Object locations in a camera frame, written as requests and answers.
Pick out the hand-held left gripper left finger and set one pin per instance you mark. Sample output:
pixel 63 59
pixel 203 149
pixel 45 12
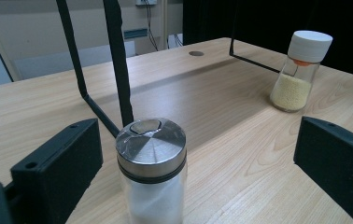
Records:
pixel 56 174

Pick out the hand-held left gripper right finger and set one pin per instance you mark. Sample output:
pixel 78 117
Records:
pixel 339 168

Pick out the white-lid glass jar yellow grains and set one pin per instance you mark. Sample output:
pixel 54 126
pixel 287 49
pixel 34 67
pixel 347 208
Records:
pixel 291 93

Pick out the steel-lid glass jar white powder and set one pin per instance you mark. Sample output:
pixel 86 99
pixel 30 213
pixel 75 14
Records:
pixel 151 155

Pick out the black metal shelf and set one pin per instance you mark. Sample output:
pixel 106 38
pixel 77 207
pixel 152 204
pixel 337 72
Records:
pixel 118 62

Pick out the black curtain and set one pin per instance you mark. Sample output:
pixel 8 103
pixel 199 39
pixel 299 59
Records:
pixel 274 18

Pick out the white box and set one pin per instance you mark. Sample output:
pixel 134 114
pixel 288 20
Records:
pixel 174 40

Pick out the round table grommet hole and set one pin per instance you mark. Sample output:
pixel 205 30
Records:
pixel 196 53

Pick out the blue-grey wall label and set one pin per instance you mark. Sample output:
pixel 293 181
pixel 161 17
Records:
pixel 135 33

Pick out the white wall outlet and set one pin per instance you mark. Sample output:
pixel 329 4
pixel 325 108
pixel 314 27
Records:
pixel 146 2

